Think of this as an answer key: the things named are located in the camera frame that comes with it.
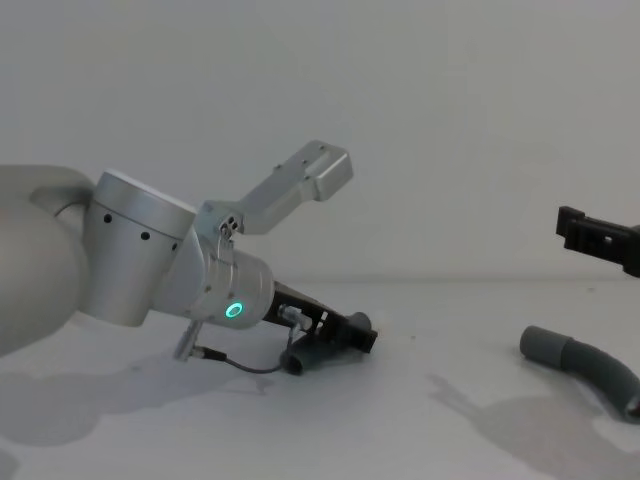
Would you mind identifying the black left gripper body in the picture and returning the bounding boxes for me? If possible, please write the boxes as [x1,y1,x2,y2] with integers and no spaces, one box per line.
[258,280,332,347]

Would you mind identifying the short grey elbow pipe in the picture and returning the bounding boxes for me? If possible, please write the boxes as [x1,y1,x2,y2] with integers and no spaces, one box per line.
[281,311,372,377]

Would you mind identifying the white table cloth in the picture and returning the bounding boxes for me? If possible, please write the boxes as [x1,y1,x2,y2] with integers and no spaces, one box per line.
[0,277,640,480]

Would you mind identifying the long grey curved pipe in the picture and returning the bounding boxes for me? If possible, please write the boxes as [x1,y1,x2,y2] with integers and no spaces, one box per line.
[518,324,640,420]

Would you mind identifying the plain white backdrop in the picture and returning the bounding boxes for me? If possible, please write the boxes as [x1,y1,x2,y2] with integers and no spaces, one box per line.
[0,0,640,284]

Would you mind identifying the thin dark gripper cable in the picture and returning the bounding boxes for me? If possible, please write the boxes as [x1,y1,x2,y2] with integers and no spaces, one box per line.
[195,304,307,374]

